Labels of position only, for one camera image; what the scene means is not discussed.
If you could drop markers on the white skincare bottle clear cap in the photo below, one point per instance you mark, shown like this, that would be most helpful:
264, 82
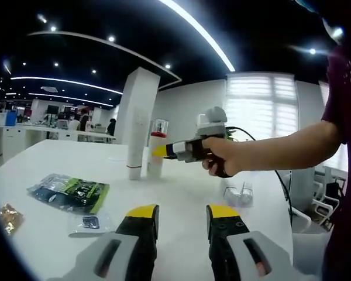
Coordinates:
237, 196

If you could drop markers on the gold skincare sachet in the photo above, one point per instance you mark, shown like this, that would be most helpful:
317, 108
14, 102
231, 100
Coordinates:
11, 218

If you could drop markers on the tall white skincare tube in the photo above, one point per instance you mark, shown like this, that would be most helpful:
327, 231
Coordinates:
134, 158

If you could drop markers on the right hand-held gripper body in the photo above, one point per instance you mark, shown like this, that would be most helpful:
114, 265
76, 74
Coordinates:
212, 123

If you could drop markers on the wide window blind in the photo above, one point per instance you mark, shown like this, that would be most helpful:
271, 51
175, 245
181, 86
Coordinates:
260, 108

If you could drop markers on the long white office desk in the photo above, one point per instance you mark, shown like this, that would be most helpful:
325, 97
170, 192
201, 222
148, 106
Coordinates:
32, 137

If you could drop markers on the white skincare bottle red collar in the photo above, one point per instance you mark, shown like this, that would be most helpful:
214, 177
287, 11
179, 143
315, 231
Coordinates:
155, 167

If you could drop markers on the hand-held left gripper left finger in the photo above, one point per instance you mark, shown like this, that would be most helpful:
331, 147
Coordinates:
140, 243

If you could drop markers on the white office chair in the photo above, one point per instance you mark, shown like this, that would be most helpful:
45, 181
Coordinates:
324, 202

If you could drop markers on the green silver skincare sachet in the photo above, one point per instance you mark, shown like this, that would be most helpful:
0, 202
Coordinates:
70, 191

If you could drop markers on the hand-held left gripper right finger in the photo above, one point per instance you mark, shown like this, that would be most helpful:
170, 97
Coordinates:
225, 243

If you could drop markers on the small clear skincare sachet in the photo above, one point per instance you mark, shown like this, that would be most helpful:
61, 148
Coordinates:
90, 224

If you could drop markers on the person's right hand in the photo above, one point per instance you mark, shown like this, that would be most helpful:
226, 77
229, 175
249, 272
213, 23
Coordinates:
228, 158

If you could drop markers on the narrow window blind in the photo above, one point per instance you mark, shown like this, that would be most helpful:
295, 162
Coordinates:
324, 99

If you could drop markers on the blue storage box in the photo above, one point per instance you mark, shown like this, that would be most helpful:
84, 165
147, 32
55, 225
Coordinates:
11, 118

